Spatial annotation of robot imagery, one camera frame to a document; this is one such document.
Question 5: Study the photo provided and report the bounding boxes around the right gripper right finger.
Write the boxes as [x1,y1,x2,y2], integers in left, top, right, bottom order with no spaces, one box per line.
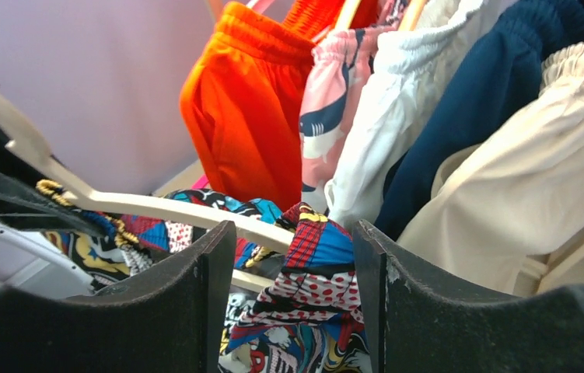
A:
[353,221,584,373]

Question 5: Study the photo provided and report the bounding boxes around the navy blue shorts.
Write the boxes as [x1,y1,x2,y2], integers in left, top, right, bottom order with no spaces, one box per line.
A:
[374,0,584,239]

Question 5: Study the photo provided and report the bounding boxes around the wooden clothes rack frame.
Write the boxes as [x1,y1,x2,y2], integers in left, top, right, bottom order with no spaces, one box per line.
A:
[512,228,584,296]

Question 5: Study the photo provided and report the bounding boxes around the orange shorts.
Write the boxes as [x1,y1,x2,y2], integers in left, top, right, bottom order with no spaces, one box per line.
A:
[180,1,343,210]

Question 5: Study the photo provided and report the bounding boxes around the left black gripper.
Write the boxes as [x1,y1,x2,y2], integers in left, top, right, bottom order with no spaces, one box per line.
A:
[0,130,104,236]

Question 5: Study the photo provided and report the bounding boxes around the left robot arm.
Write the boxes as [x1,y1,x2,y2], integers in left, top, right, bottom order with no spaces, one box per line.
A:
[0,130,105,298]

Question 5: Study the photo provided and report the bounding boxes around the white shorts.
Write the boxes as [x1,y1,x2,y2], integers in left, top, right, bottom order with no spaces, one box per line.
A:
[325,0,511,230]

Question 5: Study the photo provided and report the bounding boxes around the beige shorts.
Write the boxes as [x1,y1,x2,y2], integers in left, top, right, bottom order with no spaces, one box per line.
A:
[397,42,584,293]

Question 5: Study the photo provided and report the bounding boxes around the pink plastic clip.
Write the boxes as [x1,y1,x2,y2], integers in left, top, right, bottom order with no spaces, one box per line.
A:
[191,175,211,190]

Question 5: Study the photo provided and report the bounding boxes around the colourful comic print shorts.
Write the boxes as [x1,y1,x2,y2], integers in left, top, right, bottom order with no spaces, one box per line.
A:
[45,189,372,372]

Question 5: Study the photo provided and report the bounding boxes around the pink patterned shorts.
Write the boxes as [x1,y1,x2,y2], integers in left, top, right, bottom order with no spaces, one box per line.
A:
[299,1,407,213]

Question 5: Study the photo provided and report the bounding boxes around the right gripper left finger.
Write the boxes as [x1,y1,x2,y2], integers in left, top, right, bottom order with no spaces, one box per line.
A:
[0,221,236,372]

